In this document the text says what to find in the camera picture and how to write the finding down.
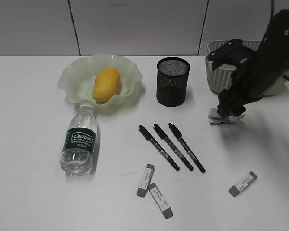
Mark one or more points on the yellow mango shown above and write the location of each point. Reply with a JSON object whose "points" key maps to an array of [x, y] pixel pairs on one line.
{"points": [[106, 85]]}

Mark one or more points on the frosted green ruffled plate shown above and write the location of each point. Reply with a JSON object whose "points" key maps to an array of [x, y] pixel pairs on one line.
{"points": [[78, 79]]}

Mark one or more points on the pale green plastic basket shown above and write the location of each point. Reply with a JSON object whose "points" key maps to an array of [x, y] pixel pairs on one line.
{"points": [[220, 78]]}

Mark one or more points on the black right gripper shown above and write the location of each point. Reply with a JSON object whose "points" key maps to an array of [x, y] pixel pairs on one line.
{"points": [[246, 80]]}

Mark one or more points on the grey white eraser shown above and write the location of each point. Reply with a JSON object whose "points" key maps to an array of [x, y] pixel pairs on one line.
{"points": [[145, 180], [242, 184], [161, 202]]}

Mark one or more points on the waste paper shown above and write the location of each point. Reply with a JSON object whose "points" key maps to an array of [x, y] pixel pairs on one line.
{"points": [[214, 118]]}

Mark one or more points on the clear water bottle green label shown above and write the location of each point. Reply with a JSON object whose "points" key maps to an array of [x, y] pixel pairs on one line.
{"points": [[77, 153]]}

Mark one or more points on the black marker pen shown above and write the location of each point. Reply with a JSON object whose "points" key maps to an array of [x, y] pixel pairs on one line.
{"points": [[179, 137], [168, 141], [153, 141]]}

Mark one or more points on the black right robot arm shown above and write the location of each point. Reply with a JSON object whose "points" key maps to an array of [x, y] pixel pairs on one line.
{"points": [[275, 50]]}

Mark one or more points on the black mesh pen holder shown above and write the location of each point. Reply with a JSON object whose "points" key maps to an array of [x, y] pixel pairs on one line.
{"points": [[172, 79]]}

